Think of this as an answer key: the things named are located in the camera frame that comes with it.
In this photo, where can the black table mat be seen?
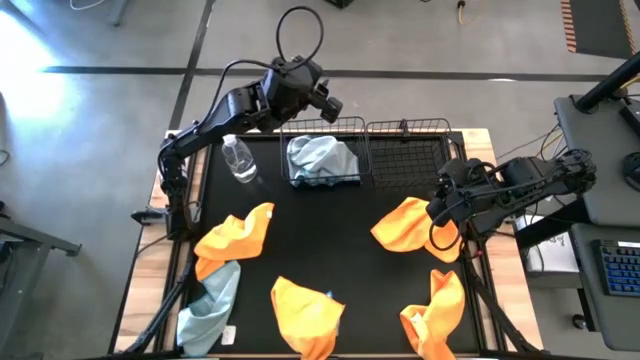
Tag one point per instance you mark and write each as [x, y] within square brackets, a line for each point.
[325, 240]

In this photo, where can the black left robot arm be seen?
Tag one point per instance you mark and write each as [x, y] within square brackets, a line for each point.
[235, 107]

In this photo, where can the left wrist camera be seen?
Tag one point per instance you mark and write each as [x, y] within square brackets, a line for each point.
[327, 105]

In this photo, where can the clear plastic spray bottle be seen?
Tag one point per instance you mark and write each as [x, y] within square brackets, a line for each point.
[240, 162]

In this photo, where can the black pole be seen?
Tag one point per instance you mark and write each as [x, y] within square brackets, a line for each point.
[607, 82]

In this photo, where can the backlit black keyboard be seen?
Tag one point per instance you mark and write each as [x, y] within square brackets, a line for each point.
[620, 267]

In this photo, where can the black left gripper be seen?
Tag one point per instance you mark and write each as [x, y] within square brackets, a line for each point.
[295, 90]

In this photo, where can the grey-blue microfiber towel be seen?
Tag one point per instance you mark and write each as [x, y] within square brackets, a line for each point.
[210, 310]
[320, 160]

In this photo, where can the dark hazard-striped floor mat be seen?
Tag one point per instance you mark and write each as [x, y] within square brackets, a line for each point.
[600, 25]

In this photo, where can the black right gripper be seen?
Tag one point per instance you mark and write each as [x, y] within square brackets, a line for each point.
[462, 205]

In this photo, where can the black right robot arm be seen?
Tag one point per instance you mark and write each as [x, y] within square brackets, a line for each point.
[530, 180]

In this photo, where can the black diagonal frame strut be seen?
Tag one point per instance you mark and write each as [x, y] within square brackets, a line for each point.
[492, 305]
[165, 310]

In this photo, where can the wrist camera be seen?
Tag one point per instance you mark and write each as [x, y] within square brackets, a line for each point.
[327, 105]
[455, 172]

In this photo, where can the grey desk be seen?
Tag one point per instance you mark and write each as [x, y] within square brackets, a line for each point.
[600, 200]

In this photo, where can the white box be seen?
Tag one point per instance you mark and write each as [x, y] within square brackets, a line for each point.
[555, 257]

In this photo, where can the orange microfiber towel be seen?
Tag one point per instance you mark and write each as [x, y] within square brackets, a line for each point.
[435, 320]
[405, 225]
[235, 240]
[305, 320]

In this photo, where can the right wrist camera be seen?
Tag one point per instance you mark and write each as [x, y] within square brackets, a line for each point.
[455, 172]

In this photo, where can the grey metal bench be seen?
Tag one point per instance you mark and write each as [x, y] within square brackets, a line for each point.
[30, 240]

